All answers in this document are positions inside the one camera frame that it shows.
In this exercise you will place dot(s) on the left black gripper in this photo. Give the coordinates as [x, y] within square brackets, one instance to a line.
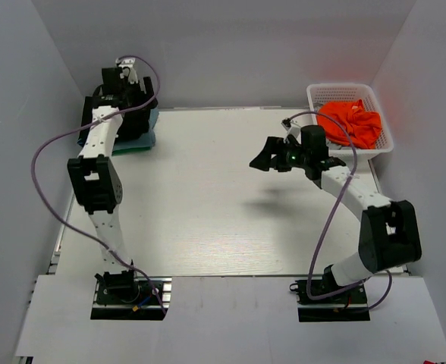
[137, 86]

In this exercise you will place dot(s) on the grey t-shirt in basket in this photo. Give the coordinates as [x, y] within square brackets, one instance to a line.
[339, 149]

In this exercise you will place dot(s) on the white plastic basket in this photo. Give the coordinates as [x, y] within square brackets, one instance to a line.
[321, 93]

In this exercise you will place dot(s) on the crumpled orange t-shirt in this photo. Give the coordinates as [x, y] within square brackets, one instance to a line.
[364, 127]

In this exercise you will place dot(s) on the black t-shirt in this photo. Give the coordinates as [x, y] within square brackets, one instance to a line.
[136, 124]

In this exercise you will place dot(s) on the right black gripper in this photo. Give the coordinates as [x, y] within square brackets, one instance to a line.
[274, 146]

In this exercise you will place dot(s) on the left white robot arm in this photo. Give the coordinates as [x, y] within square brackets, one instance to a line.
[119, 113]

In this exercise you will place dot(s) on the folded blue-grey t-shirt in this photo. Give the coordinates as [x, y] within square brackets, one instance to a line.
[133, 133]

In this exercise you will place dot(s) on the folded green t-shirt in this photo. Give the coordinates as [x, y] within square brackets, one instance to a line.
[131, 150]

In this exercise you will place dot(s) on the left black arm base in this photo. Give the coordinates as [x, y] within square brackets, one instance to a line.
[128, 297]

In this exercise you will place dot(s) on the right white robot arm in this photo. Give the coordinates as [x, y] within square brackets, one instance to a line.
[389, 233]

